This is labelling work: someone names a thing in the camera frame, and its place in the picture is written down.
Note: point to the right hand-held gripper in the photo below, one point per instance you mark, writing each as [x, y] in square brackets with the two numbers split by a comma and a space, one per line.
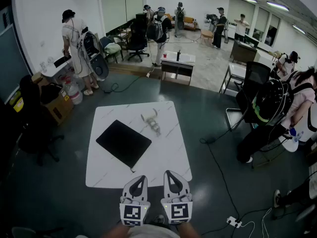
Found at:
[178, 211]

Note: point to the black bottle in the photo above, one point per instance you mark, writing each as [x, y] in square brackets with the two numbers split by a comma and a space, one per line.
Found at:
[178, 55]

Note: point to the black office chair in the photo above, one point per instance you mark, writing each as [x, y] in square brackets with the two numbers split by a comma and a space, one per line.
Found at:
[137, 41]
[32, 123]

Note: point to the white desk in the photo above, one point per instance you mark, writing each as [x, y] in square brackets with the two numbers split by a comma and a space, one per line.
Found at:
[236, 71]

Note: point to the orange sofa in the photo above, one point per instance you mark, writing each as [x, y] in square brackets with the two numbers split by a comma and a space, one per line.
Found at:
[189, 22]

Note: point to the drinking glass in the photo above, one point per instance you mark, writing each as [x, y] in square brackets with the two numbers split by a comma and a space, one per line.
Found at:
[50, 60]
[42, 66]

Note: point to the brown desk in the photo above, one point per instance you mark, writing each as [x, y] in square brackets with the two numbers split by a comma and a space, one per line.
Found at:
[244, 51]

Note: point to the small white dark-framed table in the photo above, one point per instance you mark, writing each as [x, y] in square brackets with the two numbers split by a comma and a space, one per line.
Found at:
[185, 58]

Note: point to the pale green cloth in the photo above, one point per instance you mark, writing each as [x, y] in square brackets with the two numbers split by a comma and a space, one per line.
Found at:
[112, 49]

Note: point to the white power strip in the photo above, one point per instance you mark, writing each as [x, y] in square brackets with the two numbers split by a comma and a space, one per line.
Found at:
[234, 222]

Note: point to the black mesh chair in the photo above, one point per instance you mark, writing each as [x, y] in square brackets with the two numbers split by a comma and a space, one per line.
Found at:
[257, 76]

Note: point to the person's light grey shirt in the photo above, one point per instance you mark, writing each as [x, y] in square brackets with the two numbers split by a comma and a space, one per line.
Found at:
[153, 232]

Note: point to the yellow packet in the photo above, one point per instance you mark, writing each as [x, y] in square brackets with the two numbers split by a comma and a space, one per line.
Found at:
[16, 103]

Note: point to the cardboard box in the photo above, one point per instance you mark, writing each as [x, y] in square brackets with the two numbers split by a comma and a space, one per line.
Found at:
[57, 108]

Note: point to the white plastic chair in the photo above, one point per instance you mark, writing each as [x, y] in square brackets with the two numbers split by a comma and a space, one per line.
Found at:
[22, 232]

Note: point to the blue chair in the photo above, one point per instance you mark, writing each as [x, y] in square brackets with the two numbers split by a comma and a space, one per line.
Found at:
[105, 42]

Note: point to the white counter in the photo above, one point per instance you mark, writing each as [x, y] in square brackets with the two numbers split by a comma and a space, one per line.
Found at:
[53, 69]

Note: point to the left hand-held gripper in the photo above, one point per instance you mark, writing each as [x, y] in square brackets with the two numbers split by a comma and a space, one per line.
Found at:
[133, 212]

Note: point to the white round table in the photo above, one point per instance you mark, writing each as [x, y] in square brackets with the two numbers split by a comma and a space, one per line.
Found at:
[289, 144]

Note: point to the round wooden table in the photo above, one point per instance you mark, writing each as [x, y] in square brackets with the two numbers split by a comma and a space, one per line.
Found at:
[206, 33]

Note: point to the person's grey shoe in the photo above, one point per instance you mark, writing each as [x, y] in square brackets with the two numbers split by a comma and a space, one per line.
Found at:
[158, 219]

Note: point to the clear water jug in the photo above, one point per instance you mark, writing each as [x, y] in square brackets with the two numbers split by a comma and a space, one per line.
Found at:
[74, 94]
[65, 79]

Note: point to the grey backpack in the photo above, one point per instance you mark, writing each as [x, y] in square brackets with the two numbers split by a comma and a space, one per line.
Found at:
[154, 30]

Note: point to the chrome chair frame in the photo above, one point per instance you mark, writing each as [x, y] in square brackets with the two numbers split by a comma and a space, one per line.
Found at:
[234, 110]

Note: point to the black tray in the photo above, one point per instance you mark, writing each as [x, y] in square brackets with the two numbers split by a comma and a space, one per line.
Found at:
[62, 61]

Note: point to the person's right forearm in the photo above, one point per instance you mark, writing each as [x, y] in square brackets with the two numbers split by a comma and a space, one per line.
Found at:
[187, 232]

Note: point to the ceiling light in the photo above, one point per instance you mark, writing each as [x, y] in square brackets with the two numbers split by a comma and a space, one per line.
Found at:
[299, 29]
[277, 6]
[251, 0]

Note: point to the person's left forearm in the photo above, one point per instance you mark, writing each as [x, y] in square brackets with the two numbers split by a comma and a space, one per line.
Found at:
[116, 232]

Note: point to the black green backpack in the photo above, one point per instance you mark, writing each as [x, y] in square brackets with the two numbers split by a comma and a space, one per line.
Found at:
[272, 100]

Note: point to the black garment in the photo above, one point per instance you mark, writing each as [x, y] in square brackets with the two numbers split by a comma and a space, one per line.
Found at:
[50, 93]

